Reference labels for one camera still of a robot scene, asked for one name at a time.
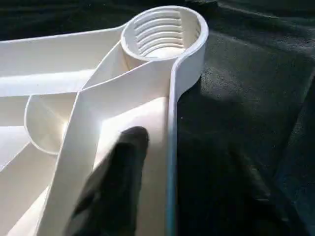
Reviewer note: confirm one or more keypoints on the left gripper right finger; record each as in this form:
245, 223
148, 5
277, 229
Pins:
221, 201

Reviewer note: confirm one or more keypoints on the white plastic table top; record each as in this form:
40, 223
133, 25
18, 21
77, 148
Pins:
83, 128

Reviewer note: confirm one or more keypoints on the black work surface mat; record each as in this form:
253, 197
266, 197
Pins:
256, 73

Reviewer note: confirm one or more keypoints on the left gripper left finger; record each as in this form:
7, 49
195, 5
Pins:
113, 191

